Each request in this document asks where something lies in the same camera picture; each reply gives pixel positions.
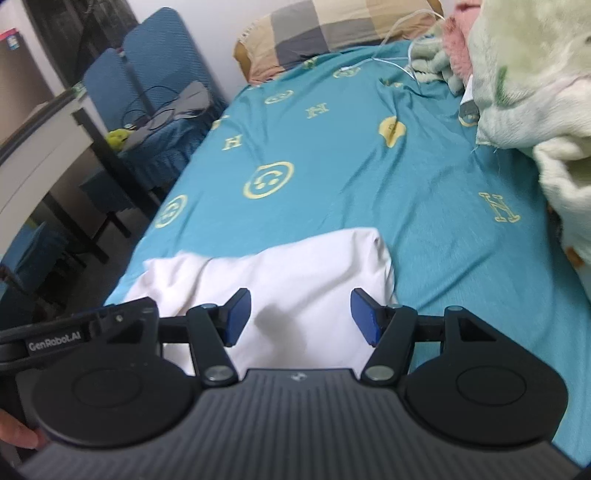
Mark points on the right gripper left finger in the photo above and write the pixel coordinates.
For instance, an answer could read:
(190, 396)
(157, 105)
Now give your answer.
(212, 330)

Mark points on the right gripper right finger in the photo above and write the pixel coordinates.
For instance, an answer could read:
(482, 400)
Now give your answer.
(390, 331)

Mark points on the white t-shirt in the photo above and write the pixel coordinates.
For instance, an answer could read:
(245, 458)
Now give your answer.
(301, 297)

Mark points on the person's left hand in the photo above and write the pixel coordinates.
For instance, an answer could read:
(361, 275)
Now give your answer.
(14, 433)

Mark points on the teal patterned bed sheet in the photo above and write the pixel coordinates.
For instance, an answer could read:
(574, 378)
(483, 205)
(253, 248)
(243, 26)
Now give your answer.
(348, 142)

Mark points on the grey cloth on chair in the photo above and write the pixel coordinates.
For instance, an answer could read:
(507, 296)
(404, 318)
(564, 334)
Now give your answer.
(191, 102)

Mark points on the white black-edged table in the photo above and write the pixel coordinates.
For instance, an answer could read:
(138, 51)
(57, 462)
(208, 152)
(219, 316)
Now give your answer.
(37, 155)

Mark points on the plaid beige grey pillow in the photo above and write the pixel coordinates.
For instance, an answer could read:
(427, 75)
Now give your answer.
(299, 32)

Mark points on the pink fleece cloth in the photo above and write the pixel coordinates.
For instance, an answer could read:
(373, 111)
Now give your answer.
(456, 31)

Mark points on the green fleece blanket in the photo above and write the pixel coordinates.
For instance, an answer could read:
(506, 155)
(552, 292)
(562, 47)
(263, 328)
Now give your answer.
(530, 91)

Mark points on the dark window curtain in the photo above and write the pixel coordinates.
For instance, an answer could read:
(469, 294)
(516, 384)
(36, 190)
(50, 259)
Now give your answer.
(74, 33)

